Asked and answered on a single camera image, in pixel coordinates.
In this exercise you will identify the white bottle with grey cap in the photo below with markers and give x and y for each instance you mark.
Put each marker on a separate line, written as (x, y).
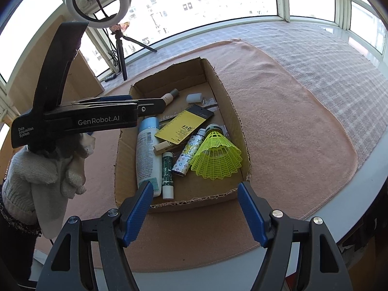
(169, 97)

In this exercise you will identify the grey and yellow card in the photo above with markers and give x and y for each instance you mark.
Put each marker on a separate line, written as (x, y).
(182, 127)

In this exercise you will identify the patterned lighter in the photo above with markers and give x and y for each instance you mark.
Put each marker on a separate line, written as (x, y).
(185, 160)

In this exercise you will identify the yellow shuttlecock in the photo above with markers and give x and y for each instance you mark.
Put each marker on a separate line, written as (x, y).
(218, 154)

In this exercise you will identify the person's left hand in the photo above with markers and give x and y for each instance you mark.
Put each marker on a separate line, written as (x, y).
(36, 182)

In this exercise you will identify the cardboard box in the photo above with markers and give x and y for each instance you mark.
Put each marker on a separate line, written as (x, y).
(188, 75)

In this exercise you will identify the wooden clothespin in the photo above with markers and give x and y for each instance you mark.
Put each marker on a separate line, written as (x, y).
(163, 148)

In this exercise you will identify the light wooden board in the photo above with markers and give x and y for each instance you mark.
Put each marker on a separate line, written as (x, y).
(88, 88)

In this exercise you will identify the black inline remote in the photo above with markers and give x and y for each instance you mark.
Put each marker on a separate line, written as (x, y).
(110, 77)

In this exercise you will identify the blue and white bottle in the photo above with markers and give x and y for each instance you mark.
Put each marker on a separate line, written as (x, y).
(147, 157)

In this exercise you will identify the clear plastic packet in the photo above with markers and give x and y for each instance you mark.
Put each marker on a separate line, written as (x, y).
(209, 102)

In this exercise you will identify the green-labelled white tube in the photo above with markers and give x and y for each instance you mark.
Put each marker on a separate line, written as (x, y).
(167, 175)

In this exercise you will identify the pink blanket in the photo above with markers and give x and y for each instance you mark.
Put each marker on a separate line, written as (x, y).
(288, 127)

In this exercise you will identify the grey checked cloth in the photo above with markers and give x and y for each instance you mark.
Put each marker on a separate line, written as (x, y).
(318, 60)

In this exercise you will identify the small white cap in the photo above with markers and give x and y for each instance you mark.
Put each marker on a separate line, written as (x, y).
(194, 97)

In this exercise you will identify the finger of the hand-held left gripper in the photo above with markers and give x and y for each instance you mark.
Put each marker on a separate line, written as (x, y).
(115, 98)
(151, 106)

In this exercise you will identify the person's left forearm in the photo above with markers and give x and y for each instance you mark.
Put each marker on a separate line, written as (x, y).
(15, 248)

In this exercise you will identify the black tripod stand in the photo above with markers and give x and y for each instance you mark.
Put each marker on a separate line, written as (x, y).
(121, 54)

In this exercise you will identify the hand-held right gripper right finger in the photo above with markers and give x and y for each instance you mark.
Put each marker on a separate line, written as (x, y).
(253, 215)

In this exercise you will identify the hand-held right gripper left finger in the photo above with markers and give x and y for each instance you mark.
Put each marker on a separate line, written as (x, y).
(136, 215)

